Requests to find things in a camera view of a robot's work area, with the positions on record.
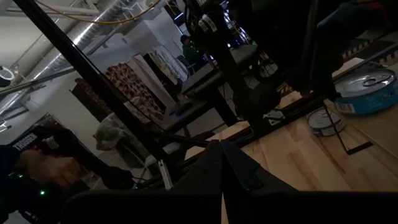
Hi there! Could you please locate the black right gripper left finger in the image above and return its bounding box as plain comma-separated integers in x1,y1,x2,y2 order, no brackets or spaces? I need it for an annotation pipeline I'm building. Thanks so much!
62,140,222,224

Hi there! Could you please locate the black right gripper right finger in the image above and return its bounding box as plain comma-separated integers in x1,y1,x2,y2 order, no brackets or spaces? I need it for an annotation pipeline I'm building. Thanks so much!
221,141,398,224

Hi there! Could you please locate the blue white-label tuna can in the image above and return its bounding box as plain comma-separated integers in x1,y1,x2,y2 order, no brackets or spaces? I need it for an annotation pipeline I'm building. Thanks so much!
307,107,346,138

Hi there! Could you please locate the teal yellowfin tuna can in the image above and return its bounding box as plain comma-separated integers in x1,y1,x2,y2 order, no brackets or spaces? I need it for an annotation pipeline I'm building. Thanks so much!
334,67,398,116

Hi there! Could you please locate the grey plastic-wrapped bundle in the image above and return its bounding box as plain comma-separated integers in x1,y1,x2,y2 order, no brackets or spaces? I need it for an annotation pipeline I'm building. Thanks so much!
94,112,152,170

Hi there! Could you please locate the black workbench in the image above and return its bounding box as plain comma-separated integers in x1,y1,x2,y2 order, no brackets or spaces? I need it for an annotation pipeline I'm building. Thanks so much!
180,45,261,94

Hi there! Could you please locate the rack of brown items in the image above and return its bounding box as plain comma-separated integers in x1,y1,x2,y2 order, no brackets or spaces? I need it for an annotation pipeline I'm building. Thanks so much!
104,62,167,124

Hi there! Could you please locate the person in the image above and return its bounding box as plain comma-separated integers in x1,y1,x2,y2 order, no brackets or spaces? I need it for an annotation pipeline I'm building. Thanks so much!
179,33,201,65
14,123,91,190

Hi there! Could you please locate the black rig frame post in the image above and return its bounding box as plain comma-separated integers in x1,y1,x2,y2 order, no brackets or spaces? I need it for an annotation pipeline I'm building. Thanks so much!
12,0,175,162

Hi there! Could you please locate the yellow ceiling hose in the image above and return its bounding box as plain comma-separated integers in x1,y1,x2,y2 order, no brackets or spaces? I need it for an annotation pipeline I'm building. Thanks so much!
34,0,162,26

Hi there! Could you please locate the bright silver ceiling duct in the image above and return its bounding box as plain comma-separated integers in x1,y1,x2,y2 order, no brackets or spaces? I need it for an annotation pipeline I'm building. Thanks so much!
0,0,147,122

